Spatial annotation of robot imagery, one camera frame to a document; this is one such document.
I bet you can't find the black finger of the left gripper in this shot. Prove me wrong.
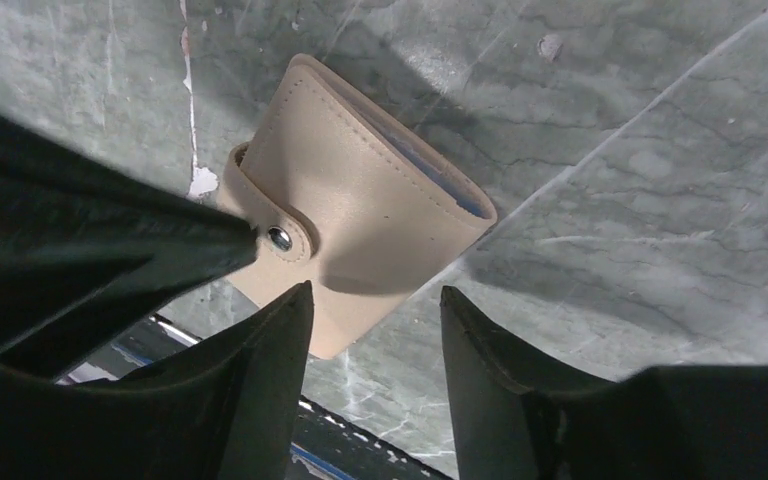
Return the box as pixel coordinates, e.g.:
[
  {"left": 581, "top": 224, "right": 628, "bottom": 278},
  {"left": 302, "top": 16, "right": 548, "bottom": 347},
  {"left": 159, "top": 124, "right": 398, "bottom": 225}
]
[{"left": 0, "top": 115, "right": 257, "bottom": 378}]

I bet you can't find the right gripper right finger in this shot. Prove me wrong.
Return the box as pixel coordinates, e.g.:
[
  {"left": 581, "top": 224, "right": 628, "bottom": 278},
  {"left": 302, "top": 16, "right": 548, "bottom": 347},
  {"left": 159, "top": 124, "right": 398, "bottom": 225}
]
[{"left": 440, "top": 286, "right": 768, "bottom": 479}]

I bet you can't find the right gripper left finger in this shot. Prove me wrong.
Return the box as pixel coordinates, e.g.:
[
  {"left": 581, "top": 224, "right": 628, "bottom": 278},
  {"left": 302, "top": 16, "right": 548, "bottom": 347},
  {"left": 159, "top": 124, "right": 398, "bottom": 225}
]
[{"left": 0, "top": 282, "right": 314, "bottom": 479}]

